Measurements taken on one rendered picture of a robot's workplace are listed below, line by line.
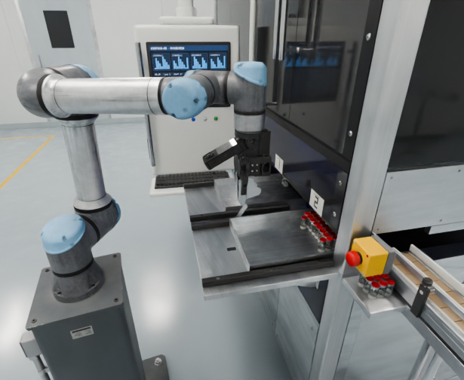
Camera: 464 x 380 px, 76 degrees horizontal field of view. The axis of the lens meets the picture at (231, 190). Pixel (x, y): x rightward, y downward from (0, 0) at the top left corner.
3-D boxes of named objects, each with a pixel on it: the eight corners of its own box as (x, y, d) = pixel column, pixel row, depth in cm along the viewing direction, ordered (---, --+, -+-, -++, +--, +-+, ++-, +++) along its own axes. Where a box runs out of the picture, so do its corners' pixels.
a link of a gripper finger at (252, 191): (261, 209, 81) (263, 178, 77) (240, 211, 80) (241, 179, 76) (258, 203, 84) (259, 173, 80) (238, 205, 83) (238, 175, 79)
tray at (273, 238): (314, 215, 117) (315, 206, 115) (352, 257, 94) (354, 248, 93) (229, 226, 110) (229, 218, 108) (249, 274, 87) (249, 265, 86)
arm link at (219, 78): (173, 72, 65) (222, 73, 62) (191, 67, 74) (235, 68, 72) (176, 108, 68) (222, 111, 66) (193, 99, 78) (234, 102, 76)
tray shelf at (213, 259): (278, 178, 151) (279, 175, 151) (361, 273, 91) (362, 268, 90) (183, 188, 142) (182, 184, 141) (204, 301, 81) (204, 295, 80)
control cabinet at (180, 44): (233, 158, 193) (234, 18, 157) (239, 170, 176) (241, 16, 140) (153, 163, 185) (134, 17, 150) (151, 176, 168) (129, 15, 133)
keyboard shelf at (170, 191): (228, 170, 181) (228, 167, 180) (238, 191, 157) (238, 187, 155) (153, 176, 174) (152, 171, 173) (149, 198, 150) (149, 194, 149)
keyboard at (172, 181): (227, 173, 171) (227, 169, 170) (232, 183, 159) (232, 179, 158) (155, 178, 165) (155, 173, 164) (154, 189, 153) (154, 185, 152)
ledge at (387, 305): (383, 275, 90) (385, 270, 89) (416, 308, 79) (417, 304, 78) (341, 282, 87) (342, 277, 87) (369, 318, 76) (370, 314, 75)
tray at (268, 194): (282, 179, 146) (283, 173, 145) (305, 205, 124) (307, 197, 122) (213, 185, 140) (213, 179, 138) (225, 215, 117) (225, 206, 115)
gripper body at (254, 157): (270, 179, 77) (273, 133, 72) (238, 182, 75) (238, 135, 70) (261, 167, 84) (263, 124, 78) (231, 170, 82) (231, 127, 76)
